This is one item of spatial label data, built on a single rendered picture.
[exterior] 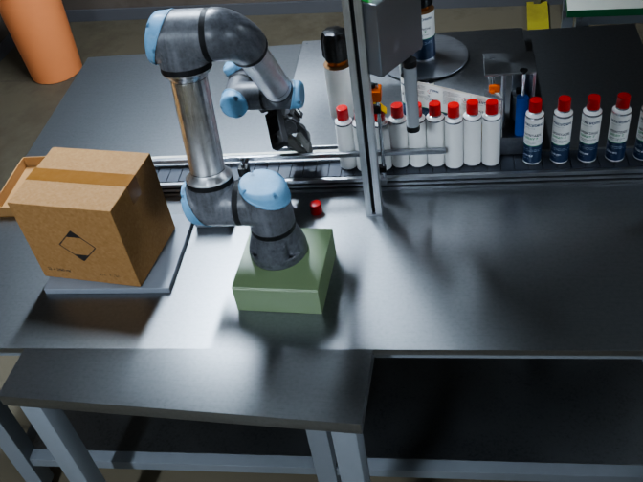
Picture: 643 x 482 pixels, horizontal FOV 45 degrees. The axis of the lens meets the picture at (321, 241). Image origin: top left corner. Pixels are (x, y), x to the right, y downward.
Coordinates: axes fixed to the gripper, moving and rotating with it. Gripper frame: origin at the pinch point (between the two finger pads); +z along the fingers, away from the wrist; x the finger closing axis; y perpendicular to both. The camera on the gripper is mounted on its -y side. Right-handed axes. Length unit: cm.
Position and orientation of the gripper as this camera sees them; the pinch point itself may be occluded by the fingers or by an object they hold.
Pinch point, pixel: (308, 153)
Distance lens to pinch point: 230.4
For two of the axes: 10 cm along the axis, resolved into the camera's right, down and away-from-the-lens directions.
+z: 5.9, 6.3, 5.0
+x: -8.0, 3.7, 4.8
